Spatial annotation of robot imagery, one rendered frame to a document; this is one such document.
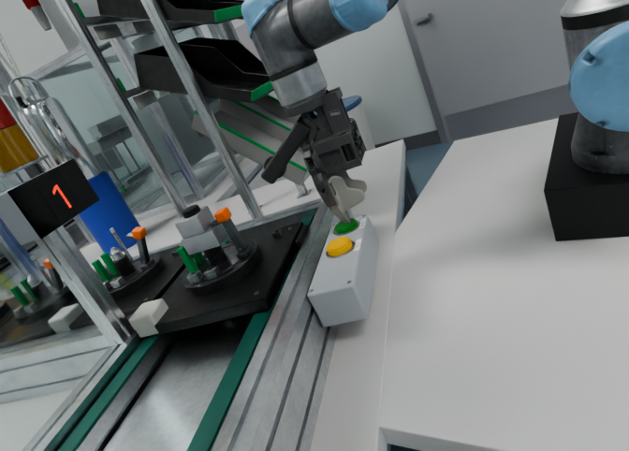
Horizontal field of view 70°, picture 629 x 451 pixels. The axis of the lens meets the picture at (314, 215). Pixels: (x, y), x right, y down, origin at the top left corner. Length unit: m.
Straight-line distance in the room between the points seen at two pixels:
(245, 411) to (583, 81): 0.47
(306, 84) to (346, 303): 0.31
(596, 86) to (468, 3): 3.28
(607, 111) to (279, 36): 0.39
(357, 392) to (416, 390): 0.07
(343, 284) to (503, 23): 3.30
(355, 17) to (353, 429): 0.48
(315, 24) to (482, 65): 3.28
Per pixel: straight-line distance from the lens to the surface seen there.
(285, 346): 0.55
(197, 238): 0.75
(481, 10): 3.78
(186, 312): 0.73
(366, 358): 0.64
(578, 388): 0.54
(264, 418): 0.49
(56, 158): 1.71
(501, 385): 0.55
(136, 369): 0.74
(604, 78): 0.54
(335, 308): 0.63
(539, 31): 3.75
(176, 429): 0.62
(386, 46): 4.08
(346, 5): 0.60
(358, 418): 0.57
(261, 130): 1.12
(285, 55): 0.65
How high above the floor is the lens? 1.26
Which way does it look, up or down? 20 degrees down
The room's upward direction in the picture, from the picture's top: 24 degrees counter-clockwise
